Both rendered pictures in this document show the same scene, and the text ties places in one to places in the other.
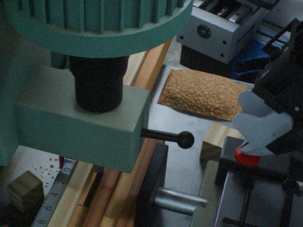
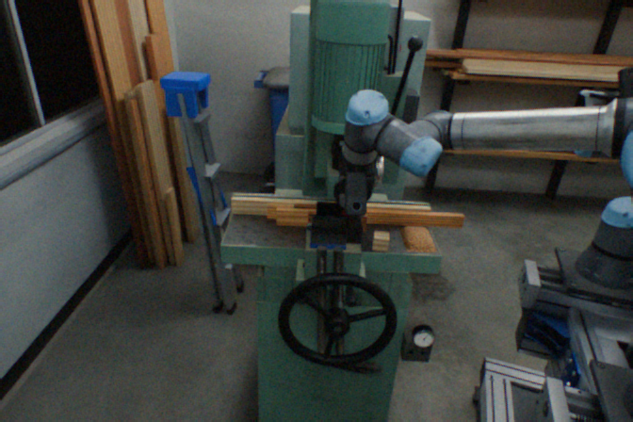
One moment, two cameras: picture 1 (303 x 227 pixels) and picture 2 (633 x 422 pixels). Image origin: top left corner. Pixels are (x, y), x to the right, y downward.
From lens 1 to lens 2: 1.05 m
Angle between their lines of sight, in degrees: 62
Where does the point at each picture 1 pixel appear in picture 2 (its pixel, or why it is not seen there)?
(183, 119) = (395, 235)
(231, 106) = (412, 244)
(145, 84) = (397, 213)
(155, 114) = (391, 228)
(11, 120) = (323, 162)
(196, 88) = (412, 230)
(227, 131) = (385, 236)
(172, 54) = not seen: outside the picture
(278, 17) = (594, 318)
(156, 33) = (324, 125)
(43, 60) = not seen: hidden behind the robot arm
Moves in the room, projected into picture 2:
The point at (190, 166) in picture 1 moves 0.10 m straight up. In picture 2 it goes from (366, 239) to (370, 208)
